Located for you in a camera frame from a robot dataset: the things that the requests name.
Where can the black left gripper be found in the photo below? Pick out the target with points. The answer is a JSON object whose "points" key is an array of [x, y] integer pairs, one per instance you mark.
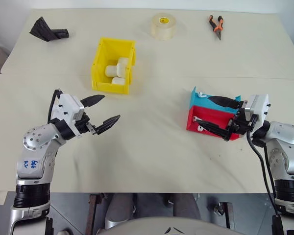
{"points": [[82, 123]]}

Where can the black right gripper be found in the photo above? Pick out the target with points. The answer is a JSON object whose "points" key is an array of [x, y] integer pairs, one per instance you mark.
{"points": [[242, 122]]}

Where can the yellow plastic bin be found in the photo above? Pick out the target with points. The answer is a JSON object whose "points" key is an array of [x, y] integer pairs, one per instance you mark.
{"points": [[99, 78]]}

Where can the red plastic tray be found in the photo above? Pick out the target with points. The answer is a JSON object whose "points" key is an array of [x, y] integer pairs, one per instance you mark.
{"points": [[210, 116]]}

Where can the blue plastic tray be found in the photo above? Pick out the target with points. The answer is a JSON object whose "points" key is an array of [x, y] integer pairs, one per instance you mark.
{"points": [[198, 102]]}

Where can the orange black pliers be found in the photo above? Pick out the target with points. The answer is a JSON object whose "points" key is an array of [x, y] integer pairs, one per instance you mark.
{"points": [[218, 29]]}

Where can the black plastic nozzle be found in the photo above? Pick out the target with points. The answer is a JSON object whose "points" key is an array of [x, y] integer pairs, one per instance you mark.
{"points": [[45, 30]]}

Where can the clear tape roll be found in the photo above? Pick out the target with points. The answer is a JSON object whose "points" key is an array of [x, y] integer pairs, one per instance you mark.
{"points": [[163, 25]]}

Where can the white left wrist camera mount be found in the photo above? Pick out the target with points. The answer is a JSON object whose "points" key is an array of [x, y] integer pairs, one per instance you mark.
{"points": [[67, 105]]}

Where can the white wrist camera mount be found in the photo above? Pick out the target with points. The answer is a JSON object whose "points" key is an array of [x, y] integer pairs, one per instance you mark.
{"points": [[67, 105], [258, 107]]}

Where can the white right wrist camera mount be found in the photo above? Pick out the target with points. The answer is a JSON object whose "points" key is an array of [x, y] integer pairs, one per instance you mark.
{"points": [[258, 107]]}

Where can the rusty metal table bracket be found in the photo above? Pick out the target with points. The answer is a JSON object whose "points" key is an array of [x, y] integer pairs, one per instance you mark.
{"points": [[226, 214], [94, 210]]}

